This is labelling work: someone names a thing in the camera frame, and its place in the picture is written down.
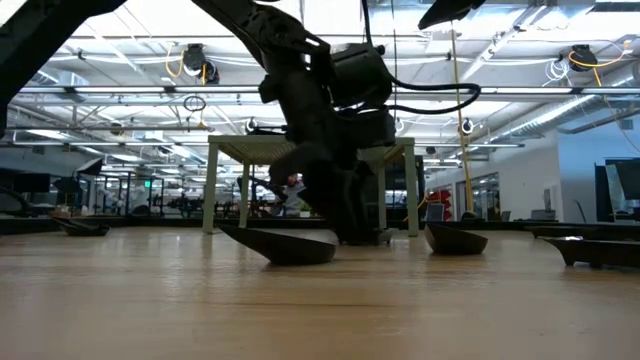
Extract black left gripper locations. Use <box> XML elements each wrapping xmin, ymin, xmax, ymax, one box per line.
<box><xmin>259</xmin><ymin>49</ymin><xmax>399</xmax><ymax>245</ymax></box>

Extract black teardrop mini plate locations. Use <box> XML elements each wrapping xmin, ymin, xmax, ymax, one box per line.
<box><xmin>423</xmin><ymin>222</ymin><xmax>490</xmax><ymax>257</ymax></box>
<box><xmin>51</xmin><ymin>215</ymin><xmax>112</xmax><ymax>238</ymax></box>
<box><xmin>216</xmin><ymin>224</ymin><xmax>338</xmax><ymax>267</ymax></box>

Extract person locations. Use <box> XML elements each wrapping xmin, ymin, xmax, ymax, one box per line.
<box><xmin>279</xmin><ymin>173</ymin><xmax>309</xmax><ymax>219</ymax></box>

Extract black equipment cabinet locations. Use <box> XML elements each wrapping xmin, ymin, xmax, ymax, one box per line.
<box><xmin>385</xmin><ymin>155</ymin><xmax>426</xmax><ymax>224</ymax></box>

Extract green perforated metal shelf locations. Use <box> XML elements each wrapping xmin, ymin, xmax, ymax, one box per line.
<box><xmin>201</xmin><ymin>135</ymin><xmax>419</xmax><ymax>238</ymax></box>

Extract red storage bins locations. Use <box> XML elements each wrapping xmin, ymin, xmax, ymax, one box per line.
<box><xmin>427</xmin><ymin>188</ymin><xmax>456</xmax><ymax>221</ymax></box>

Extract black studio light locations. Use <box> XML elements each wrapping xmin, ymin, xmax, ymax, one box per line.
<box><xmin>74</xmin><ymin>157</ymin><xmax>105</xmax><ymax>177</ymax></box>

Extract black computer monitor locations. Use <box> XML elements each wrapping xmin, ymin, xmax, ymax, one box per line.
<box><xmin>593</xmin><ymin>163</ymin><xmax>621</xmax><ymax>224</ymax></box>
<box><xmin>613</xmin><ymin>157</ymin><xmax>640</xmax><ymax>202</ymax></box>
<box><xmin>12</xmin><ymin>172</ymin><xmax>51</xmax><ymax>195</ymax></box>

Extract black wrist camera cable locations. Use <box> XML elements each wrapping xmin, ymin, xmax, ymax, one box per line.
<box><xmin>360</xmin><ymin>0</ymin><xmax>482</xmax><ymax>116</ymax></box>

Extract black hanging cable loop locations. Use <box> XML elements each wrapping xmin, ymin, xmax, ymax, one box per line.
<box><xmin>182</xmin><ymin>94</ymin><xmax>207</xmax><ymax>114</ymax></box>

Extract black robot workstation frame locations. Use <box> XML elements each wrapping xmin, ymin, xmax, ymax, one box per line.
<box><xmin>74</xmin><ymin>172</ymin><xmax>166</xmax><ymax>219</ymax></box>

